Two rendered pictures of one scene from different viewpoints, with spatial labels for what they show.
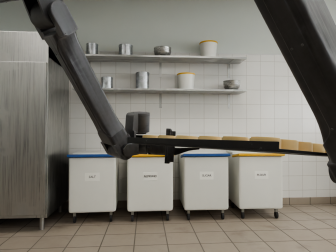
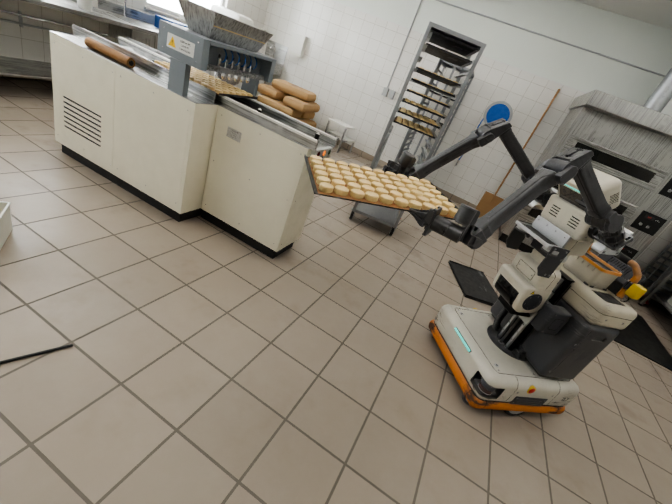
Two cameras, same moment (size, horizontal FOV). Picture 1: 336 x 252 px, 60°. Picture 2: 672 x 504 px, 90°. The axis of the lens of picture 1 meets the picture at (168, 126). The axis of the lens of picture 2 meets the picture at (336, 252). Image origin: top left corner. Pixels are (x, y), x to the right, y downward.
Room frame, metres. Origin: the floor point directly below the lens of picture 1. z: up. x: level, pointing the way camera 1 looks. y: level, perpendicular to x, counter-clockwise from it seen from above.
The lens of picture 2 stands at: (2.05, 0.14, 1.33)
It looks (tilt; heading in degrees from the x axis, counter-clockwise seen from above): 28 degrees down; 200
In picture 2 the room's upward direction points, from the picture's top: 22 degrees clockwise
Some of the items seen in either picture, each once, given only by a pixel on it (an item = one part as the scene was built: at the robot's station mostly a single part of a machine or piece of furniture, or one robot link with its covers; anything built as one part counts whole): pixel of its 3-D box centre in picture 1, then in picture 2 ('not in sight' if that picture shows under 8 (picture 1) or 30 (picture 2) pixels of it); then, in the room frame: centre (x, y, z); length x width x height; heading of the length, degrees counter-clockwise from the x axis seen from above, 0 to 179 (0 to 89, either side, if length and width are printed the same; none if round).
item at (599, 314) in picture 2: not in sight; (552, 306); (-0.06, 0.71, 0.59); 0.55 x 0.34 x 0.83; 41
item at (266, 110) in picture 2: not in sight; (219, 87); (0.09, -1.90, 0.87); 2.01 x 0.03 x 0.07; 96
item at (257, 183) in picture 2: not in sight; (262, 180); (0.16, -1.27, 0.45); 0.70 x 0.34 x 0.90; 96
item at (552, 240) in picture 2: not in sight; (538, 243); (0.19, 0.42, 0.93); 0.28 x 0.16 x 0.22; 41
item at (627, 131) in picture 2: not in sight; (592, 194); (-3.52, 1.14, 1.00); 1.56 x 1.20 x 2.01; 94
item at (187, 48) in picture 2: not in sight; (220, 70); (0.22, -1.78, 1.01); 0.72 x 0.33 x 0.34; 6
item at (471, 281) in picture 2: not in sight; (475, 283); (-1.21, 0.39, 0.01); 0.60 x 0.40 x 0.03; 28
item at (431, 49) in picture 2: not in sight; (445, 55); (-1.39, -0.87, 1.68); 0.60 x 0.40 x 0.02; 19
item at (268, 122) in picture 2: not in sight; (188, 83); (0.38, -1.87, 0.87); 2.01 x 0.03 x 0.07; 96
